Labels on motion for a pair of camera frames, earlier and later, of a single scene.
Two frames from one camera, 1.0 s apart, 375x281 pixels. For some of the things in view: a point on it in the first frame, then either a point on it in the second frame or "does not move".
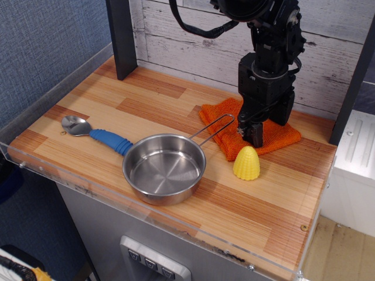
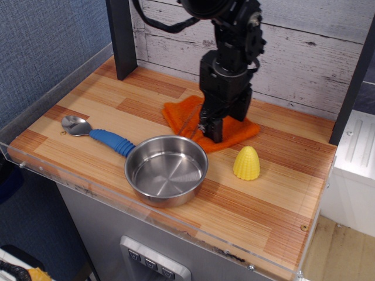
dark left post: x=119 y=16 does not move
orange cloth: x=222 y=117 -> x=185 y=115
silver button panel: x=142 y=262 does not move
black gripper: x=258 y=92 -> x=218 y=91
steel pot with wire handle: x=166 y=169 does not move
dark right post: x=355 y=84 does not move
